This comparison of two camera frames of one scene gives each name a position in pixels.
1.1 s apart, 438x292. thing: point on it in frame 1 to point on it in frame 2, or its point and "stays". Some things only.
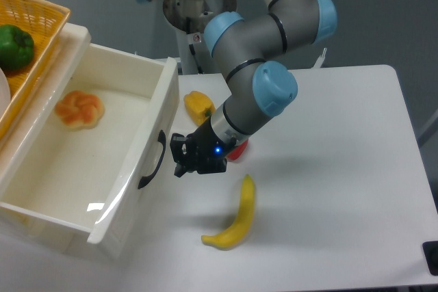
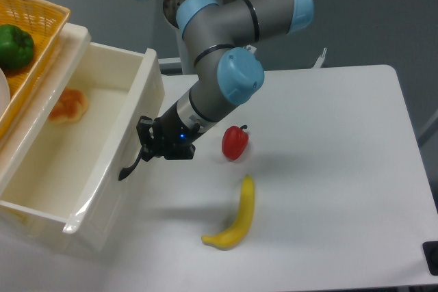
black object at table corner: x=430 y=252 stays
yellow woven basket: x=46 y=22 stays
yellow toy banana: x=224 y=240 stays
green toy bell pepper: x=16 y=47 stays
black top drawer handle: x=147 y=179 to x=125 y=171
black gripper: x=205 y=154 to x=165 y=137
